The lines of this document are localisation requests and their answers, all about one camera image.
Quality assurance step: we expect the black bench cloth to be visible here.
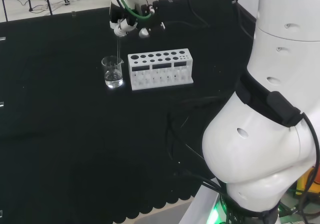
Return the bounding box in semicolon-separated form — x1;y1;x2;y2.
0;0;258;224

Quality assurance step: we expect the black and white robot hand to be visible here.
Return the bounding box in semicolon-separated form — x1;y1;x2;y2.
109;0;166;39

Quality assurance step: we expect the clear glass rod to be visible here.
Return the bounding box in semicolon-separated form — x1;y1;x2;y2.
115;32;122;79

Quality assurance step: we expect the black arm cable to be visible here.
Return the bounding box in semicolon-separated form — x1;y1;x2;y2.
184;0;256;41

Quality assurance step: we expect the black cable bundle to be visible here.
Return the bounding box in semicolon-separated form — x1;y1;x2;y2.
165;110;227;197

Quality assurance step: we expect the yellow stop button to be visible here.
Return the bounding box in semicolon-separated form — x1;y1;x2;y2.
295;167;317;197

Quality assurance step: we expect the green cable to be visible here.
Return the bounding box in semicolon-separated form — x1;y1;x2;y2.
113;0;152;22

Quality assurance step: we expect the clear glass beaker with water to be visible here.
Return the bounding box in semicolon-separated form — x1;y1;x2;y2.
101;55;125;89

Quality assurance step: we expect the white test tube rack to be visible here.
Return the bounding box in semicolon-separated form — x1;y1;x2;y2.
127;48;195;92

